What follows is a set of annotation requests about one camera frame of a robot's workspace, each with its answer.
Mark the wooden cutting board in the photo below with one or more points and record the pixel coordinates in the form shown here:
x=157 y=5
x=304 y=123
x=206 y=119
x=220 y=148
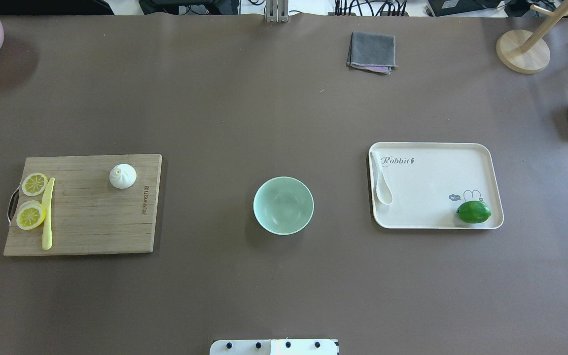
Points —
x=89 y=215

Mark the mint green bowl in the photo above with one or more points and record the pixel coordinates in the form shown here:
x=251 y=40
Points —
x=283 y=205

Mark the green lime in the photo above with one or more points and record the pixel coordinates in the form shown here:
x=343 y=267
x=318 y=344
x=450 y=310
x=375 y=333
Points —
x=474 y=212

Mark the grey folded cloth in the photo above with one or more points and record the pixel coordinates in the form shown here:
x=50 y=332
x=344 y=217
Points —
x=372 y=52

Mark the white ceramic spoon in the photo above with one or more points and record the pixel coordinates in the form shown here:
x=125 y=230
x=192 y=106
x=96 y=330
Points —
x=383 y=192

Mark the lemon slice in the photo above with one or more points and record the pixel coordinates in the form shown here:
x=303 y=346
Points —
x=34 y=184
x=30 y=215

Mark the lower lemon slice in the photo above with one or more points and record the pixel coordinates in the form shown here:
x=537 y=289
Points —
x=30 y=215

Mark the wooden mug tree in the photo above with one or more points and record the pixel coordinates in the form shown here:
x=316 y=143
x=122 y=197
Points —
x=526 y=52

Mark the cream rabbit tray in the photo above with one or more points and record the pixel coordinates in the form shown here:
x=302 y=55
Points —
x=429 y=181

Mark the upper lemon slice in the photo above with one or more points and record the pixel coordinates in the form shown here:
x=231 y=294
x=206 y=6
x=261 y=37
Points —
x=34 y=184

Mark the yellow plastic knife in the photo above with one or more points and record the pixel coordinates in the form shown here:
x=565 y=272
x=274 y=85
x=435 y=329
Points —
x=46 y=201

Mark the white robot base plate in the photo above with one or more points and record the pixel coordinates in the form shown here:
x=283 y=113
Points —
x=275 y=347

